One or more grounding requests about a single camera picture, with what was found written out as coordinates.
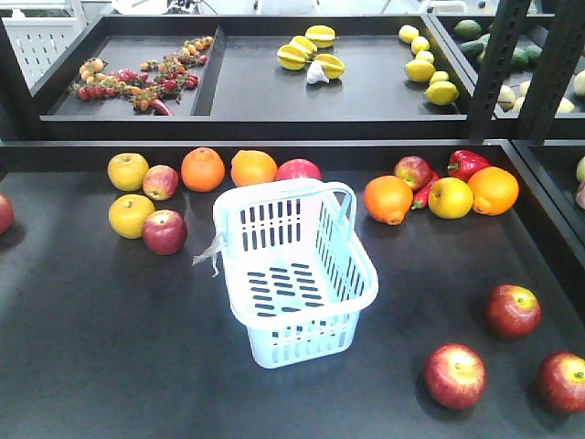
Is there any pale peach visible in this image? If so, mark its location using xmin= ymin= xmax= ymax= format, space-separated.
xmin=575 ymin=156 xmax=585 ymax=209

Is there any cherry tomato pile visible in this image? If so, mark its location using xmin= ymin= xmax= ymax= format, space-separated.
xmin=67 ymin=35 xmax=215 ymax=116

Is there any dark red apple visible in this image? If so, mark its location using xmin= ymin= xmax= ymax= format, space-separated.
xmin=143 ymin=209 xmax=187 ymax=256

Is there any yellow apple back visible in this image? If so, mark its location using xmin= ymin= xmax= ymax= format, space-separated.
xmin=107 ymin=153 xmax=150 ymax=192

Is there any red apple front left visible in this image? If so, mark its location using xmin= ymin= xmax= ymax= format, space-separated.
xmin=423 ymin=343 xmax=487 ymax=410

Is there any pale pear pile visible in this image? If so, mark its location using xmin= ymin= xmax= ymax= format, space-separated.
xmin=496 ymin=70 xmax=585 ymax=114

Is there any small pink red apple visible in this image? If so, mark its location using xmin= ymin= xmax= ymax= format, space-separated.
xmin=143 ymin=165 xmax=179 ymax=201

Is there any red apple front right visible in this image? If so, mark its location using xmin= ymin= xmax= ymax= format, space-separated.
xmin=484 ymin=284 xmax=542 ymax=339

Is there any orange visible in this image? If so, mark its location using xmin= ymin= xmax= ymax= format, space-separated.
xmin=230 ymin=150 xmax=278 ymax=187
xmin=363 ymin=175 xmax=413 ymax=226
xmin=467 ymin=166 xmax=519 ymax=216
xmin=180 ymin=147 xmax=226 ymax=192

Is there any yellow apple front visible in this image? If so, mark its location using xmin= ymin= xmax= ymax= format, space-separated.
xmin=109 ymin=194 xmax=155 ymax=239

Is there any red chili pepper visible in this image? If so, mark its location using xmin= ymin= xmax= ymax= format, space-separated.
xmin=410 ymin=171 xmax=441 ymax=209

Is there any black upper display shelf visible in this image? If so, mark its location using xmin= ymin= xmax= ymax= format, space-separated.
xmin=17 ymin=12 xmax=585 ymax=141

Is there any orange right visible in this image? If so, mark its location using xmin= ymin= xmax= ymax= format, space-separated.
xmin=467 ymin=166 xmax=519 ymax=216

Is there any yellow round fruit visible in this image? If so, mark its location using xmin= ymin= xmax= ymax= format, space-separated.
xmin=429 ymin=177 xmax=473 ymax=220

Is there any orange left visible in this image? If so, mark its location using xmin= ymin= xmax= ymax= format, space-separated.
xmin=180 ymin=147 xmax=226 ymax=192

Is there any black wooden display table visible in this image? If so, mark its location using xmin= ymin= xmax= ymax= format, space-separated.
xmin=1 ymin=141 xmax=584 ymax=438

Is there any orange middle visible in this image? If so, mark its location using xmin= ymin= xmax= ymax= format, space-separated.
xmin=363 ymin=175 xmax=413 ymax=226

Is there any lemon pile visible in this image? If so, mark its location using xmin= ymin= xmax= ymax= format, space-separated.
xmin=399 ymin=25 xmax=459 ymax=106

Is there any red bell pepper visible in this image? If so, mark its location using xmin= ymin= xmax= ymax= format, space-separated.
xmin=447 ymin=150 xmax=491 ymax=182

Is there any black shelf upright post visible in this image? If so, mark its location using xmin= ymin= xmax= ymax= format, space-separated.
xmin=465 ymin=1 xmax=584 ymax=144

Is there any white garlic bulb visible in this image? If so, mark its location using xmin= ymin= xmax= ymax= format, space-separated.
xmin=306 ymin=61 xmax=330 ymax=85

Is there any large red apple back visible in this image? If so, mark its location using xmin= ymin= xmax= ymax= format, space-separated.
xmin=275 ymin=158 xmax=322 ymax=181

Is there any red yellow apple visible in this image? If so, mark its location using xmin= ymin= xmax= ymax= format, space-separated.
xmin=394 ymin=155 xmax=432 ymax=191

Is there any red apple front middle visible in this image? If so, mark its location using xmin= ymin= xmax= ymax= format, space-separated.
xmin=536 ymin=351 xmax=584 ymax=414

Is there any light blue plastic basket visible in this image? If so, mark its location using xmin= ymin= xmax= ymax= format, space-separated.
xmin=192 ymin=177 xmax=378 ymax=369

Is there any red apple far corner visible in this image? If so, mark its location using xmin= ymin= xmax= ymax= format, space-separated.
xmin=0 ymin=193 xmax=15 ymax=234

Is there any avocado pile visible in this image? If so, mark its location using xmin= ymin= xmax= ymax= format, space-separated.
xmin=453 ymin=18 xmax=544 ymax=70

